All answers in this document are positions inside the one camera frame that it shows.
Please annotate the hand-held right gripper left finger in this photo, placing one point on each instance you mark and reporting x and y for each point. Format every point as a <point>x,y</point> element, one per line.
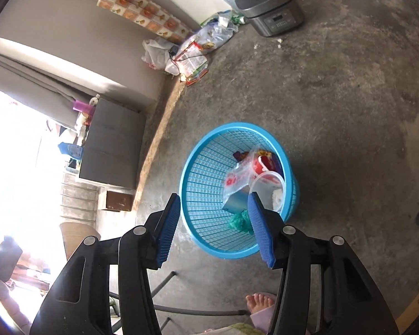
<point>167,230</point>

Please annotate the tan cardboard bin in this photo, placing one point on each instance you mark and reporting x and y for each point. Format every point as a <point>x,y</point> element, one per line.
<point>78,239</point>

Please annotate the metal table frame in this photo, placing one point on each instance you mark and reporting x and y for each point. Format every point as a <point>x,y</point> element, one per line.
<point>195,310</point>

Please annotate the blue-grey carton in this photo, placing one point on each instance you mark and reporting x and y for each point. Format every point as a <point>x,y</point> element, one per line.
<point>235,203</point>

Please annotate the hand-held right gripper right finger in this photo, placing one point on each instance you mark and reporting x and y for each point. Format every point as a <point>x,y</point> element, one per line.
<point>262,230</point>

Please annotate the white plastic bag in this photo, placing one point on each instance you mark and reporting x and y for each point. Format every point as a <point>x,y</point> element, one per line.
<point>155,54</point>

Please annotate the blue plastic basket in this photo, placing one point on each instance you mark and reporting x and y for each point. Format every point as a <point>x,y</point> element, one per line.
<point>206,188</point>

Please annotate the colourful snack wrapper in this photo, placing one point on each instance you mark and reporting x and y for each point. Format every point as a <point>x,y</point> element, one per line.
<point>265,154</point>

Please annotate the grey rice cooker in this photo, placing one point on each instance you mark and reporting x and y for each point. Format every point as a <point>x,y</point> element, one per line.
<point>272,10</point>

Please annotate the green plastic bag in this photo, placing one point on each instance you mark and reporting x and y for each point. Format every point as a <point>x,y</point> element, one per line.
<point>241,223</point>

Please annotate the clear bag with red print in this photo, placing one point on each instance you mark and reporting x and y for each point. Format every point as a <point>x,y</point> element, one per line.
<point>237,178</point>

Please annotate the person's foot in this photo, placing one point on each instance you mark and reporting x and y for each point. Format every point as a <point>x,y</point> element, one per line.
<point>260,303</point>

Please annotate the grey cabinet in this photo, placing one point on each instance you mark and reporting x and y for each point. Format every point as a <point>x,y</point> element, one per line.
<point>111,146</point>

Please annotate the grey curtain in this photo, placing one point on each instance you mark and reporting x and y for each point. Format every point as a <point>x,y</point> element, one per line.
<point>28,83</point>

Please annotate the colourful snack packet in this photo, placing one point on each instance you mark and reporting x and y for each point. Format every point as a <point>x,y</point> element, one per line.
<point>193,66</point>

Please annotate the clear crumpled plastic bag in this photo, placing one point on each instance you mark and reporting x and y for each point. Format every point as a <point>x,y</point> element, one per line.
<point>216,31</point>

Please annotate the clear plastic container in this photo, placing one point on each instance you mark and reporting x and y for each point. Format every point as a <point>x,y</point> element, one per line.
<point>277,195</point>

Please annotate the tile-patterned rolled mat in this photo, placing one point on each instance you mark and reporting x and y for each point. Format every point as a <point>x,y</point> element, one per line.
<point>143,10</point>

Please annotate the pink fleece trouser leg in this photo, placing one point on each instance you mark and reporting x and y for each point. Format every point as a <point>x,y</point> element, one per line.
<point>263,322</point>

